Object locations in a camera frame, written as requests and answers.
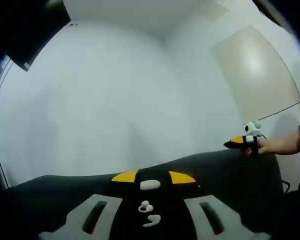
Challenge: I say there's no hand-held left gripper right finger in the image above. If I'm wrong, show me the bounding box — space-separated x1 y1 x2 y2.
162 171 271 240

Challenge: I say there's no white stem earphone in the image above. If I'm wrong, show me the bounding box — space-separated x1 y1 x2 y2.
142 214 162 228

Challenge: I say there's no white clip earphone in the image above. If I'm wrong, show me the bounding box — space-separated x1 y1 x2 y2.
137 200 153 213

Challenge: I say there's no beige wall board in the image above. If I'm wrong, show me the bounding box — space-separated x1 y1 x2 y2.
213 24 300 121

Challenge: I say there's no person's right hand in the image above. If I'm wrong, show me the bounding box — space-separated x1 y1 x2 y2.
244 138 268 157

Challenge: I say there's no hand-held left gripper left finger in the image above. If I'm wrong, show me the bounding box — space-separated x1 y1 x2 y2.
38 169 141 240

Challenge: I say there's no beige oval charging case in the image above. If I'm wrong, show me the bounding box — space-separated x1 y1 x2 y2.
139 179 162 191

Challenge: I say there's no black wall monitor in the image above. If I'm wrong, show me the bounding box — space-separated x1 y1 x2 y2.
4 0 72 73

